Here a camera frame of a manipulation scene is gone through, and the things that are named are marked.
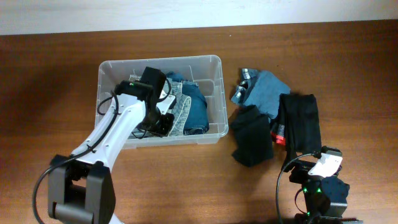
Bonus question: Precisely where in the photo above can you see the light blue jeans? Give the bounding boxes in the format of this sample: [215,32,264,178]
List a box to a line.
[127,70,192,140]

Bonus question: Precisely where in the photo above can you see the dark blue jeans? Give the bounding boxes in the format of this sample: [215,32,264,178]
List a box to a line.
[182,77,210,136]

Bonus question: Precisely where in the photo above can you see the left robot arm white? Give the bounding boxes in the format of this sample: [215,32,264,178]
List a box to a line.
[44,67,175,224]

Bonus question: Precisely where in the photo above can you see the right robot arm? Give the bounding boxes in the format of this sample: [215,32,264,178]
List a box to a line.
[284,146,363,224]

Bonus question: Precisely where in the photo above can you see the black garment with red trim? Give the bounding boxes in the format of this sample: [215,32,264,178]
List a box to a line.
[271,94,322,164]

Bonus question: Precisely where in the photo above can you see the clear plastic storage bin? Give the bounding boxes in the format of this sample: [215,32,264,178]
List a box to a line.
[96,55,228,149]

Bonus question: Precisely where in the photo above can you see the black folded garment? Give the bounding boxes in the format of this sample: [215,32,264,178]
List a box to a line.
[231,105,274,167]

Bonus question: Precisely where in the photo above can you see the blue grey folded garment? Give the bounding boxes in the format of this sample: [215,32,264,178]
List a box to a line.
[231,68,290,120]

